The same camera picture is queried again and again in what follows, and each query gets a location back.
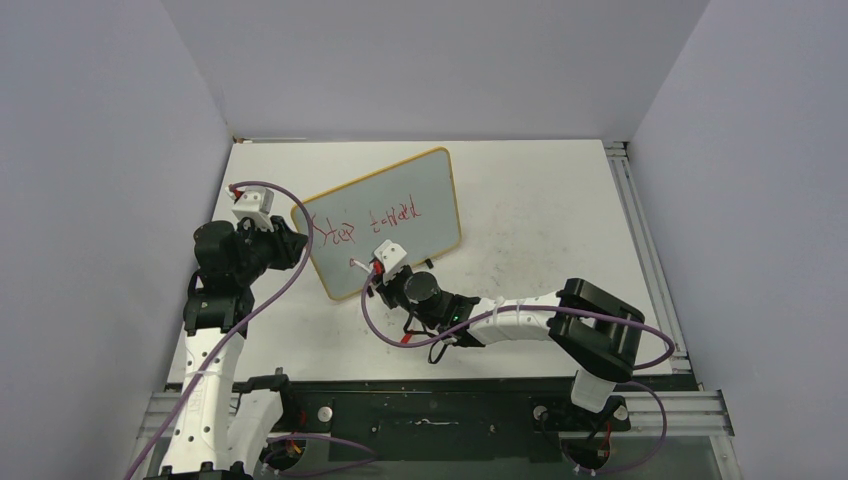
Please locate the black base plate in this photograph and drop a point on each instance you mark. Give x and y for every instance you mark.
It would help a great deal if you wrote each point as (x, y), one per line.
(430, 443)

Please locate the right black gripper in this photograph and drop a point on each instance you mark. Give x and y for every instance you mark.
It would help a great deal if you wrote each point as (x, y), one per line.
(387, 287)

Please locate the red white marker pen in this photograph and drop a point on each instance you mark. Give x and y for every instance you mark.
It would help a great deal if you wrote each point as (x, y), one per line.
(363, 266)

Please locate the yellow framed whiteboard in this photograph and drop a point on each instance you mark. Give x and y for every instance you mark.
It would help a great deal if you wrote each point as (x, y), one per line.
(412, 202)

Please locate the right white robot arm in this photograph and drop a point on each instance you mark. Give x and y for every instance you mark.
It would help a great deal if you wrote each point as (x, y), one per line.
(600, 332)

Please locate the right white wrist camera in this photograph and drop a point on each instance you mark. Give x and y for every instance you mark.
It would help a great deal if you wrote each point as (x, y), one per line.
(391, 256)

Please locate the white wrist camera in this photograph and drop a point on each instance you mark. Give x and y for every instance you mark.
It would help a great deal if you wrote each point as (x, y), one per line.
(253, 203)
(391, 256)

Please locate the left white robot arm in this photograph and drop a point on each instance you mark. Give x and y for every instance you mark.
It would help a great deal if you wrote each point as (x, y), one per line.
(208, 442)

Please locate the aluminium side rail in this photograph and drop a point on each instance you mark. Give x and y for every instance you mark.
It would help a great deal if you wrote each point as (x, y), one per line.
(617, 156)

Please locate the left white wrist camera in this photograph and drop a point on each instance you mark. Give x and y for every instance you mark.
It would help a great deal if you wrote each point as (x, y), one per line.
(253, 203)

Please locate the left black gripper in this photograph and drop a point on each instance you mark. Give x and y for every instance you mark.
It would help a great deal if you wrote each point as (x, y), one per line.
(286, 243)

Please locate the aluminium frame rail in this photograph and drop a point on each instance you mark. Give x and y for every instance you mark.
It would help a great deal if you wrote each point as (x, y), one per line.
(680, 413)

